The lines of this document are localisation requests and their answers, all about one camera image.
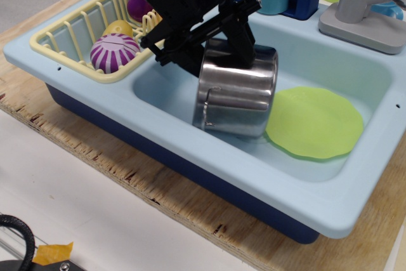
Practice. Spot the purple toy eggplant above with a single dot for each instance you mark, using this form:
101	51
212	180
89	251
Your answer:
137	9

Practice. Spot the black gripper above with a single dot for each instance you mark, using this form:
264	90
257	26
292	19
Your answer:
187	24

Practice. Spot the purple striped toy onion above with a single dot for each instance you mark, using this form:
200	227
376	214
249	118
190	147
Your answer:
111	51

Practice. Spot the yellow tape piece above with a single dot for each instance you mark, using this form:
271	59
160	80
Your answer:
54	253

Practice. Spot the cream dish drying rack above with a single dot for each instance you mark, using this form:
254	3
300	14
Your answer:
79	30

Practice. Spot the light blue toy sink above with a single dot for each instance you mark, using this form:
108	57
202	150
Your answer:
151	108

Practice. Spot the green plastic plate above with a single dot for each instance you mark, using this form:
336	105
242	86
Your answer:
314	123

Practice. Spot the wooden plywood board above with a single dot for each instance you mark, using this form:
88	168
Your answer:
71	182

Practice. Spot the stainless steel pot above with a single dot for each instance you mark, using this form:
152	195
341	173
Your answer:
234	98

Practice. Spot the grey toy faucet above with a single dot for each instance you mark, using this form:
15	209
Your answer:
353	21

